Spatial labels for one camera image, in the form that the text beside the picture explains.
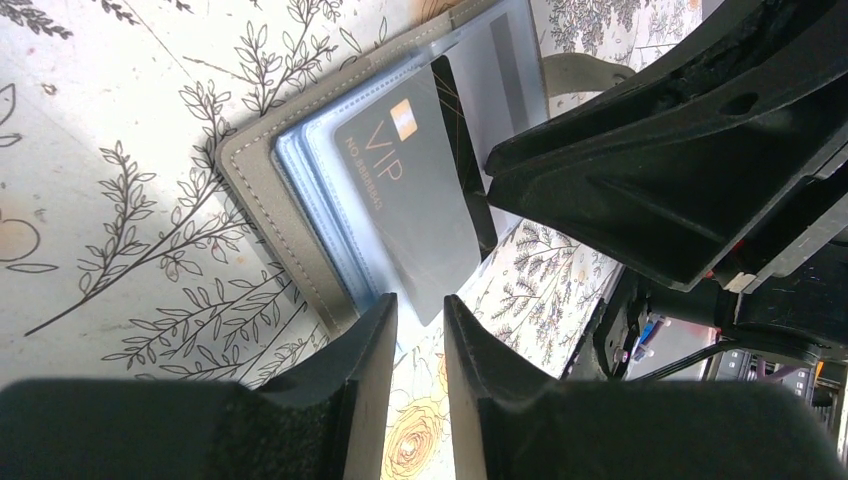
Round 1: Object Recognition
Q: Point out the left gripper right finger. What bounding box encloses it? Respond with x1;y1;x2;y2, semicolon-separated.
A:
443;295;847;479

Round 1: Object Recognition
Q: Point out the black VIP card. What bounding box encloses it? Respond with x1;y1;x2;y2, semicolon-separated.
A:
333;55;498;325

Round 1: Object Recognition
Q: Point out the floral table mat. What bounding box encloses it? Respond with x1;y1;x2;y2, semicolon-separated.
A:
1;1;703;479

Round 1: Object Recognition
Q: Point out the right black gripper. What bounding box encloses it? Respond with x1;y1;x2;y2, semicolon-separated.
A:
485;1;847;381

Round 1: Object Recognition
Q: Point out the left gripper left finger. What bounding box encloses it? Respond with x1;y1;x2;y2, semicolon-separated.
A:
1;294;398;479

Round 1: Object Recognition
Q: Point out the grey leather card holder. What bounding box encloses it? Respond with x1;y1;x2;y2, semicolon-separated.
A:
216;1;633;336

